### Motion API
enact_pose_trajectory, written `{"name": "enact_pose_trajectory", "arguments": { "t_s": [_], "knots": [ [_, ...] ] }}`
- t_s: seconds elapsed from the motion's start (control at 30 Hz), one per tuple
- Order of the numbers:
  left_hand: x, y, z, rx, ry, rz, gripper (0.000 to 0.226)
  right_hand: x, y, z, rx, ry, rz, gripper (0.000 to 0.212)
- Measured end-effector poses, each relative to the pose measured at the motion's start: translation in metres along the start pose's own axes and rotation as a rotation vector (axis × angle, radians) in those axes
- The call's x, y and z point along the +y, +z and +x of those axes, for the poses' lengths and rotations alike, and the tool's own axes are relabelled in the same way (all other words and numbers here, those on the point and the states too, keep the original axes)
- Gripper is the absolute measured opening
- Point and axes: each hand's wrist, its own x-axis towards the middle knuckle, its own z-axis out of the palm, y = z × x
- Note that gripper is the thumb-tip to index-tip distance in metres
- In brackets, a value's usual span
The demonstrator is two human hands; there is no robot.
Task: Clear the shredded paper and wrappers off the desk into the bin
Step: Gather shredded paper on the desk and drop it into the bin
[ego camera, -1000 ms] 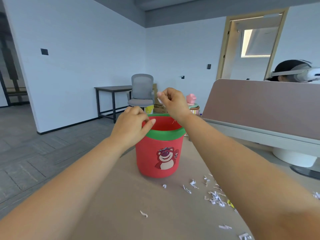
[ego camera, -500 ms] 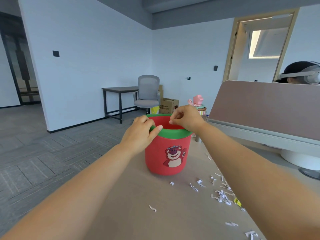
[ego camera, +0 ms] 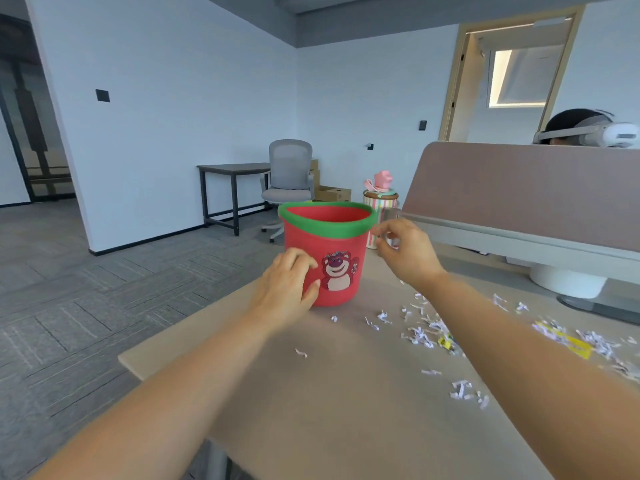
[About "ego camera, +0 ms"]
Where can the white paper shreds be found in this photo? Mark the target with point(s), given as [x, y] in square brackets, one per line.
[422, 337]

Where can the grey metal desk shelf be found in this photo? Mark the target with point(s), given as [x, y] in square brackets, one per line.
[500, 239]

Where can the black framed glass door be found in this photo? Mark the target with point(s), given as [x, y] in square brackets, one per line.
[35, 119]

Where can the person's left hand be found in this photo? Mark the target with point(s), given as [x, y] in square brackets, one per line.
[282, 294]

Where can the white headset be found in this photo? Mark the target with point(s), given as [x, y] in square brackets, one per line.
[620, 134]

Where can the grey office chair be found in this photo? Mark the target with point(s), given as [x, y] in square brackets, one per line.
[290, 164]

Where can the yellow brown snack wrapper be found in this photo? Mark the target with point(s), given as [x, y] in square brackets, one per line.
[565, 339]

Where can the dark table with black legs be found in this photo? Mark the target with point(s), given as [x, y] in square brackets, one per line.
[230, 168]

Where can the person's right forearm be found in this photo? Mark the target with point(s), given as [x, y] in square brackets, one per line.
[525, 369]

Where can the striped bottle with pink lid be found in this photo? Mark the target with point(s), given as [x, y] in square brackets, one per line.
[372, 204]

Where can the person's right hand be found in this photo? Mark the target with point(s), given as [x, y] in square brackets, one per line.
[412, 254]

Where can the open cardboard box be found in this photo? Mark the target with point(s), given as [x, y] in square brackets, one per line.
[332, 194]

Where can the white round stand base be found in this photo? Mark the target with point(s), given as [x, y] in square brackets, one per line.
[565, 282]

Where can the pink desk partition panel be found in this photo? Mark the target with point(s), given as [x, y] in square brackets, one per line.
[525, 194]

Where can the red bin with green rim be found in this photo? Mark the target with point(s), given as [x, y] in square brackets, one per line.
[310, 239]

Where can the black wall switch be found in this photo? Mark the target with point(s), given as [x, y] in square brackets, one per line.
[103, 95]

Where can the wooden door frame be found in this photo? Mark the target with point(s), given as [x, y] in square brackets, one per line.
[450, 94]

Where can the tall cardboard box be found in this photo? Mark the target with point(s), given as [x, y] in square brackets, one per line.
[315, 172]

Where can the small blue candy wrapper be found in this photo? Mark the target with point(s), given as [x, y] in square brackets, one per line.
[445, 342]

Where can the person's left forearm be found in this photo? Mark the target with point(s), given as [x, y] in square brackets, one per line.
[150, 409]

